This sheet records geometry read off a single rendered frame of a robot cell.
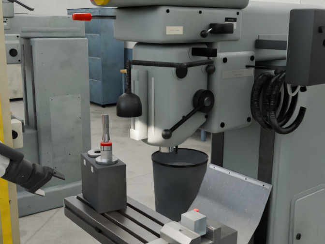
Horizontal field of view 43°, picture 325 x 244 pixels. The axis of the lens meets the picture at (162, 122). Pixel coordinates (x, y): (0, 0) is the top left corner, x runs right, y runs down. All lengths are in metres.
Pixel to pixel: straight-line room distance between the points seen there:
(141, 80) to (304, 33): 0.47
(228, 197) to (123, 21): 0.80
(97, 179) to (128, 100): 0.57
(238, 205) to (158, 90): 0.62
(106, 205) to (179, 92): 0.64
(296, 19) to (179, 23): 0.32
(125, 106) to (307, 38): 0.53
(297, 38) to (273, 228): 0.74
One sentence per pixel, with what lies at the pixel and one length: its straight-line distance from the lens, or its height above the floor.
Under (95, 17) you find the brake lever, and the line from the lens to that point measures 1.27.
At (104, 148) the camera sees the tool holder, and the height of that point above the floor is 1.21.
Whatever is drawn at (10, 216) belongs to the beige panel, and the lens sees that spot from 3.14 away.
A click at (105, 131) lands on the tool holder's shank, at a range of 1.64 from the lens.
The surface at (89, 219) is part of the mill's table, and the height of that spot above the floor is 0.95.
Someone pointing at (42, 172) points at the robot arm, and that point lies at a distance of 1.51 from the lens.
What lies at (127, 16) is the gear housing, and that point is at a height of 1.70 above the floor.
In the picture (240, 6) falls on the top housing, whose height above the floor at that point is 1.74.
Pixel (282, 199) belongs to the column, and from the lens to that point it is 1.61.
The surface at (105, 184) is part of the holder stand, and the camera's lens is 1.65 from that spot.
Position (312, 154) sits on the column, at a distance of 1.69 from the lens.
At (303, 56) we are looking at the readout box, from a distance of 1.23.
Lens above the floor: 1.68
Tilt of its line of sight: 13 degrees down
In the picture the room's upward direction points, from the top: straight up
